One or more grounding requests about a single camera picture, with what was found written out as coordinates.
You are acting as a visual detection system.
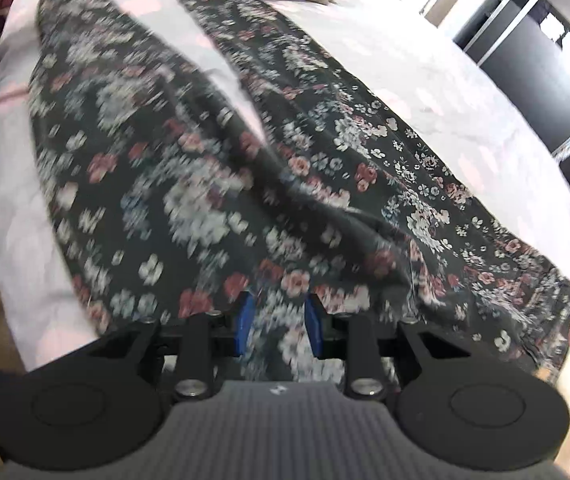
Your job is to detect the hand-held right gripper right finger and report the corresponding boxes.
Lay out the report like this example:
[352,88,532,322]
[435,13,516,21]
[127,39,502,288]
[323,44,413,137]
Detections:
[303,292,476,402]

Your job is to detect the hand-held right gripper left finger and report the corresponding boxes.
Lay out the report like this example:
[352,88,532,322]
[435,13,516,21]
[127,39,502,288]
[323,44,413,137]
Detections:
[86,291,256,402]

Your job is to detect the bed with polka dot sheet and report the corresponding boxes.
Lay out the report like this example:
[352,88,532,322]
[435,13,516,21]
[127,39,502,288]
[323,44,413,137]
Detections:
[0,0,570,371]

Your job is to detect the dark wardrobe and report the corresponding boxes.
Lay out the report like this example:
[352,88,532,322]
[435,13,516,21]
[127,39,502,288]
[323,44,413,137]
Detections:
[452,0,570,156]

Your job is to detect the dark floral pants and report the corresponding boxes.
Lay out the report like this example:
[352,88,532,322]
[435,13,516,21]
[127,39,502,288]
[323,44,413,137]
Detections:
[27,0,570,386]

